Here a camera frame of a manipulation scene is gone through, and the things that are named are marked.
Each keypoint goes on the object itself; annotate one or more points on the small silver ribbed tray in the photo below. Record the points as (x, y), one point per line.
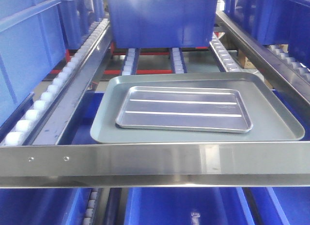
(181, 108)

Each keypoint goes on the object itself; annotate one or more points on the large grey tray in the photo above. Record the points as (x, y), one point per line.
(272, 121)

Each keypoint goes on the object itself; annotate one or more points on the blue bin below shelf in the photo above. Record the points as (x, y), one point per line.
(187, 206)

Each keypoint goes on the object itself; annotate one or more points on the steel shelf front beam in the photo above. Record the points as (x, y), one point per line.
(222, 164)

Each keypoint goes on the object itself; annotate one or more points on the blue bin top centre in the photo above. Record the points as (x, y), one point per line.
(162, 23)

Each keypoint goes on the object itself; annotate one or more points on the cardboard box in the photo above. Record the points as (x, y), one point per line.
(244, 61)

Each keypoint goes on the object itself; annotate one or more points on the large blue bin left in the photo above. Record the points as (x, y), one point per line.
(31, 45)

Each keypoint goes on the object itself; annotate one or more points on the white roller rail centre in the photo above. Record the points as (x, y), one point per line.
(130, 63)

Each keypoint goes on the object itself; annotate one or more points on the white roller rail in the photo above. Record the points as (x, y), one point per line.
(130, 63)
(177, 62)
(38, 111)

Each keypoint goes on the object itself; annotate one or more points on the white roller rail right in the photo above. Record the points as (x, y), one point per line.
(177, 62)

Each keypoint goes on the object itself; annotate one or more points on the red metal floor frame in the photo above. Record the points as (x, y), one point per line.
(158, 61)

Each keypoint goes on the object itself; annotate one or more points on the white roller rail left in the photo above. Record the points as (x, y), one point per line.
(38, 111)

